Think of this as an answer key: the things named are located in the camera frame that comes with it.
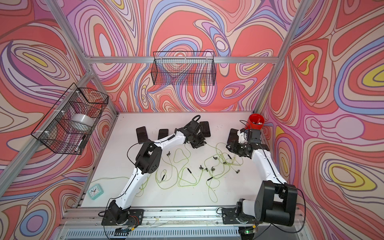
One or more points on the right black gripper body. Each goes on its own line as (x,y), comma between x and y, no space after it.
(239,148)

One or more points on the black wire basket back wall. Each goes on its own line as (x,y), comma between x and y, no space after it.
(184,68)

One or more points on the black wire basket wall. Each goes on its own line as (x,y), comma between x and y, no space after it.
(56,133)
(184,68)

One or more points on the red plastic cup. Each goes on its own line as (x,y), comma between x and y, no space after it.
(255,122)

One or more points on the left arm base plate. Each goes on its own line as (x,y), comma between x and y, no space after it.
(117,217)

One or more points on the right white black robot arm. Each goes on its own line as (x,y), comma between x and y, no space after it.
(276,200)

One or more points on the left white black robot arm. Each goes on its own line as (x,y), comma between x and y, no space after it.
(147,162)

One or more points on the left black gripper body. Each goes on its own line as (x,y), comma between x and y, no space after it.
(197,139)

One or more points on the black smartphone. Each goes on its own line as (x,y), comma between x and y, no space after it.
(205,129)
(163,133)
(199,144)
(233,136)
(142,135)

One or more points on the teal alarm clock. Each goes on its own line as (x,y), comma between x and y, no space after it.
(95,192)

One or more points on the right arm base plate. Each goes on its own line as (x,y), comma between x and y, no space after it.
(230,216)

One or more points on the black wire basket left wall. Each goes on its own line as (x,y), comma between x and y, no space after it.
(56,133)

